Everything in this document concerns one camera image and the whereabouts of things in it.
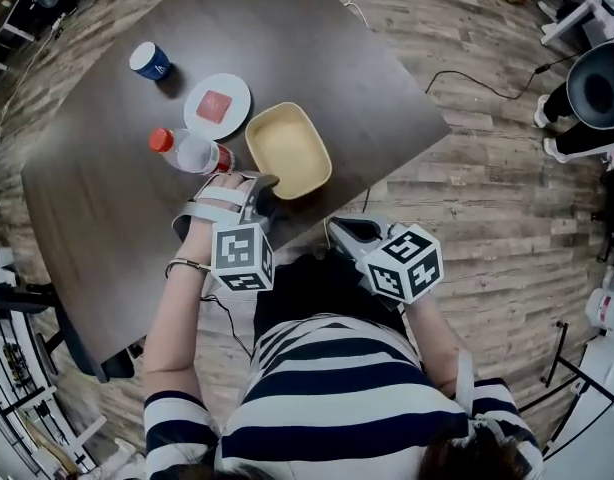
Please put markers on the person's right forearm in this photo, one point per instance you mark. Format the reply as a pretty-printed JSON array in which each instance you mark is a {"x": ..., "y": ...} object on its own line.
[{"x": 432, "y": 338}]

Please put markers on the dark wooden table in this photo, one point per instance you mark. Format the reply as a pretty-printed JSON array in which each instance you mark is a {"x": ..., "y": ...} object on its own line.
[{"x": 112, "y": 193}]

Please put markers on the person's left hand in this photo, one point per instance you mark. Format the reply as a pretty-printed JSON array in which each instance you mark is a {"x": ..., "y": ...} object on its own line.
[{"x": 232, "y": 180}]

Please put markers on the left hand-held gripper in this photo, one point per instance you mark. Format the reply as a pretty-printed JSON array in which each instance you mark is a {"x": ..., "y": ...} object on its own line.
[{"x": 237, "y": 253}]

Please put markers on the navy white striped shirt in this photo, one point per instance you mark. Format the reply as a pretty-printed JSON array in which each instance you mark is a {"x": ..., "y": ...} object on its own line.
[{"x": 337, "y": 383}]

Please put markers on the person's left forearm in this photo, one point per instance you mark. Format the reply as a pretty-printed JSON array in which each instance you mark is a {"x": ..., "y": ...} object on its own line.
[{"x": 172, "y": 328}]

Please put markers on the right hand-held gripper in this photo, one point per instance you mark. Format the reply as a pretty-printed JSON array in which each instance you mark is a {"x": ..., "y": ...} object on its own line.
[{"x": 404, "y": 268}]

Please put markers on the cream rectangular plastic tray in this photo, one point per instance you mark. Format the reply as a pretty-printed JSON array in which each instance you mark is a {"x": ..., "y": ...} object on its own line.
[{"x": 287, "y": 143}]

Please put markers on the clear water bottle red cap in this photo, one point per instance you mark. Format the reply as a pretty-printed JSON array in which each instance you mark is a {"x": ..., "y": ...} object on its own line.
[{"x": 194, "y": 154}]

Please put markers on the white round plate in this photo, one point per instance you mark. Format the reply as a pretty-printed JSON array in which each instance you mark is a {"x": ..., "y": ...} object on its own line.
[{"x": 237, "y": 93}]

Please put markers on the white board on stand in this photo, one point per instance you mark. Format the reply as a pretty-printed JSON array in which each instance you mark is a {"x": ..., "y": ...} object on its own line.
[{"x": 607, "y": 368}]

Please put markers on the white table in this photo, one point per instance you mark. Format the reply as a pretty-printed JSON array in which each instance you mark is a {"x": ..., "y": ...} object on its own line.
[{"x": 572, "y": 18}]

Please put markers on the black skirt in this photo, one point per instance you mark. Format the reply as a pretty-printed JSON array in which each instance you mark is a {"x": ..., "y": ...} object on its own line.
[{"x": 307, "y": 288}]

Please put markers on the blue paper cup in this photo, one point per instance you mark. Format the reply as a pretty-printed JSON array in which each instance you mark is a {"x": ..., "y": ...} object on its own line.
[{"x": 149, "y": 63}]

